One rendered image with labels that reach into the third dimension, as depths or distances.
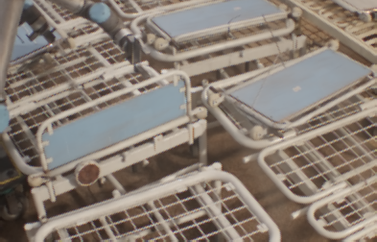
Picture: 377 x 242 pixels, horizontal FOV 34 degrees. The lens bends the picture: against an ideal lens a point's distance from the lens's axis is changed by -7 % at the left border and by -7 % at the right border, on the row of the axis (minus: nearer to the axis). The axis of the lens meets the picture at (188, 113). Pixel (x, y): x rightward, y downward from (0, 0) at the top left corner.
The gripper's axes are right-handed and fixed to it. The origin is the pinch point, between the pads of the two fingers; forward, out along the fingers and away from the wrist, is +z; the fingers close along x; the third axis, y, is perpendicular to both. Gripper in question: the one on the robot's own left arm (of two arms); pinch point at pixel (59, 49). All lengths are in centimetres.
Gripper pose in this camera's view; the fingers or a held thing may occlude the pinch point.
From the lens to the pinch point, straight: 331.2
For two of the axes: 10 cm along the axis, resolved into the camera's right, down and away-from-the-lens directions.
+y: 7.5, -6.6, 0.9
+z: 5.5, 6.9, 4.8
